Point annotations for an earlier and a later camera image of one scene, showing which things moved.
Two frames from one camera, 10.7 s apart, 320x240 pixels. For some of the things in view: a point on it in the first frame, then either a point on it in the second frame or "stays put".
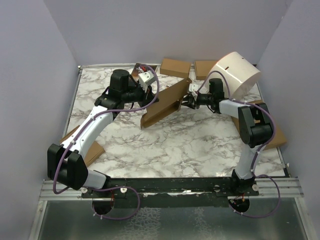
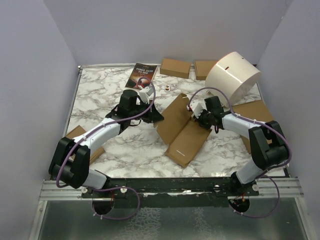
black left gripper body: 138,94 -> 147,116
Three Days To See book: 138,69 stays put
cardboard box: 175,68 stays put
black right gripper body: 203,99 -> 204,119
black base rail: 170,192 stays put
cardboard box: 92,153 stays put
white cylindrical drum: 241,74 stays put
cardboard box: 202,68 stays put
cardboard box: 170,102 -> 182,135
